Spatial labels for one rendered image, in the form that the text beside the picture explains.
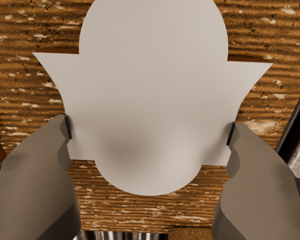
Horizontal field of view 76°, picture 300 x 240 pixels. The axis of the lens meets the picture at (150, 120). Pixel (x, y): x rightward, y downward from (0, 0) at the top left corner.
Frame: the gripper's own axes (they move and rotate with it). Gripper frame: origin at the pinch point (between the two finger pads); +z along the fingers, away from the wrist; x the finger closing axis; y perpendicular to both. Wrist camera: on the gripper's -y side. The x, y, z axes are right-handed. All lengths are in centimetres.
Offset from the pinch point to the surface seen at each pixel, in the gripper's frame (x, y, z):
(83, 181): -5.5, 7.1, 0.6
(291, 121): 11.1, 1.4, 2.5
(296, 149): 13.2, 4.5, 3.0
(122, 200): -2.2, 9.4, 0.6
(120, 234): -3.2, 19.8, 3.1
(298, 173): 14.4, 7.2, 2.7
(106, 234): -4.7, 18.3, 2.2
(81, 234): -8.3, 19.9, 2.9
